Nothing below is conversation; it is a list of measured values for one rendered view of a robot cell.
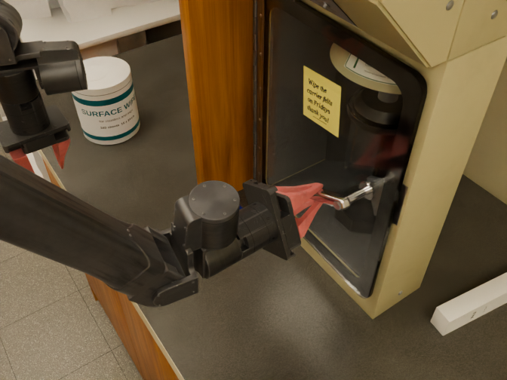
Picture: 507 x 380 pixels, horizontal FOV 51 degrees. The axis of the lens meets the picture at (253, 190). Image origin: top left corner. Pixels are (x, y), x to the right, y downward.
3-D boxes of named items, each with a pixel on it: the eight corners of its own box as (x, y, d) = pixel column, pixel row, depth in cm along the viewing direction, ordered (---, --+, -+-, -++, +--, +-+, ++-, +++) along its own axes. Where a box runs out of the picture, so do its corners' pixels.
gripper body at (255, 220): (280, 185, 65) (231, 209, 62) (299, 255, 69) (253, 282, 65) (252, 176, 70) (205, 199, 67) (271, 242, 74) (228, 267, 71)
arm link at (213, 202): (130, 253, 66) (154, 310, 61) (119, 194, 57) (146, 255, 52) (217, 222, 70) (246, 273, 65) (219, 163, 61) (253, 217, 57)
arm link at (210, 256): (178, 258, 67) (201, 291, 64) (176, 226, 62) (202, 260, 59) (222, 234, 70) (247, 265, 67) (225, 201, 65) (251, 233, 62)
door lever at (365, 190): (331, 186, 77) (327, 170, 76) (376, 200, 69) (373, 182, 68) (302, 201, 75) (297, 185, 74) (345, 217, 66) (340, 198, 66)
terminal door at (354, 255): (259, 187, 100) (262, -23, 72) (370, 301, 82) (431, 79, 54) (256, 189, 99) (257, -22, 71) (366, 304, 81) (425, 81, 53)
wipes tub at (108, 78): (126, 105, 128) (115, 49, 117) (150, 132, 120) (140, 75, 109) (74, 123, 122) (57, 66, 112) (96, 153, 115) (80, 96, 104)
